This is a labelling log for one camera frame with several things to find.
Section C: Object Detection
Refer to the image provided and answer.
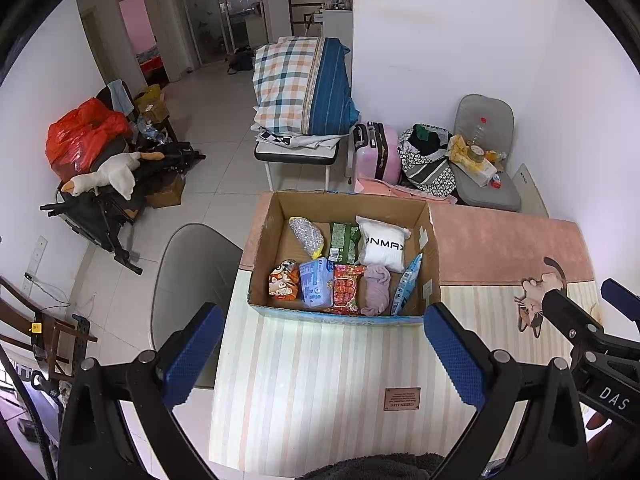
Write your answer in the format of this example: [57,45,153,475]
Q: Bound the folded white sheets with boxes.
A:
[255,129,346,151]

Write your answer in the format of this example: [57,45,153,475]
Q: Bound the small brown cardboard box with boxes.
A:
[147,175,186,209]

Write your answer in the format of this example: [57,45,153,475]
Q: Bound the brown wooden chair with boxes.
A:
[0,275,98,386]

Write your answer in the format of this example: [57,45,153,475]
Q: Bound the red plastic bag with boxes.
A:
[46,98,133,181]

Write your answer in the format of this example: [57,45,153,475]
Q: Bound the blue slim packet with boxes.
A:
[390,253,424,316]

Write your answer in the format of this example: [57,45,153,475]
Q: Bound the red snack packet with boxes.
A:
[330,263,366,315]

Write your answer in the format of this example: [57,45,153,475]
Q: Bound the glass sliding door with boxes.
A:
[170,0,291,68]

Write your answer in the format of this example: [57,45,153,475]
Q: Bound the white goose plush toy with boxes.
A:
[67,152,166,200]

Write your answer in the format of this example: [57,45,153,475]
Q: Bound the silver yellow snack packet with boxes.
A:
[288,216,325,260]

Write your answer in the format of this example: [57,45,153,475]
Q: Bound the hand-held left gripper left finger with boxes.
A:
[59,302,226,480]

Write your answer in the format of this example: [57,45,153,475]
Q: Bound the orange snack packet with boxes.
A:
[269,260,301,302]

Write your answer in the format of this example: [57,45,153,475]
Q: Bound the pink cloth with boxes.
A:
[357,177,458,207]

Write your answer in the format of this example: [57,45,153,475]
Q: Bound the light blue cloth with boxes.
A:
[107,80,135,116]

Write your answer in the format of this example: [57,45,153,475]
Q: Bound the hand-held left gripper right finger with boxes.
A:
[424,302,588,480]

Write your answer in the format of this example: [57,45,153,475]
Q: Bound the plaid and blue folded quilt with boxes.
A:
[251,36,361,137]

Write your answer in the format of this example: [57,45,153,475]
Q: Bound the blue tissue pack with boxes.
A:
[299,257,335,308]

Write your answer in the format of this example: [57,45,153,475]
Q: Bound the pink sock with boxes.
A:
[360,264,392,317]

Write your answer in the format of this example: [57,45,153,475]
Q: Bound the brown mat label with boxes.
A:
[383,386,422,412]

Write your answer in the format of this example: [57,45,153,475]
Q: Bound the person's dark fleece clothing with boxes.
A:
[300,452,446,480]

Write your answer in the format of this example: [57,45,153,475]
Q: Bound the black padded bench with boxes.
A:
[254,140,348,192]

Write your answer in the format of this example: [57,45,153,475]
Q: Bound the cardboard box with yellow bag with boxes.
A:
[132,85,168,123]

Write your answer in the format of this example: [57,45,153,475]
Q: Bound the yellow plastic bag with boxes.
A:
[446,135,473,168]

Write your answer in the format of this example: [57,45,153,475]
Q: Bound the white board panel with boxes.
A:
[512,163,549,218]

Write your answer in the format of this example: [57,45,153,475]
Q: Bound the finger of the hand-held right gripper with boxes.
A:
[542,287,606,348]
[600,278,640,321]

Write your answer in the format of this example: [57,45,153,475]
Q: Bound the white tissue pack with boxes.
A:
[462,157,501,186]

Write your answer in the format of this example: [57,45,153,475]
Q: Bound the grey round chair back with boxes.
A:
[151,224,245,391]

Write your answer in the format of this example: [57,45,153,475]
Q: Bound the black folded stroller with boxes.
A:
[40,140,207,276]

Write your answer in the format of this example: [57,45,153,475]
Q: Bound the green snack packet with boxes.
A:
[327,222,362,265]

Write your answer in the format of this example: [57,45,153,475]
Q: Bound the grey padded chair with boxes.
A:
[452,94,522,212]

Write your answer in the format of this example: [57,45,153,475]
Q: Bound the white wall socket strip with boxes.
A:
[25,237,48,281]

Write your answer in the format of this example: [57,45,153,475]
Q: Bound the patterned black white bag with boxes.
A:
[398,123,457,197]

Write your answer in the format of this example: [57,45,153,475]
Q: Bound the white soft pouch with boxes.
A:
[355,216,412,273]

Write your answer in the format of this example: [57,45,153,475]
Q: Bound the white cabinet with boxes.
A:
[320,7,353,38]

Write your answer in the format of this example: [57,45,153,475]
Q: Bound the pink suitcase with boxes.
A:
[352,121,402,185]

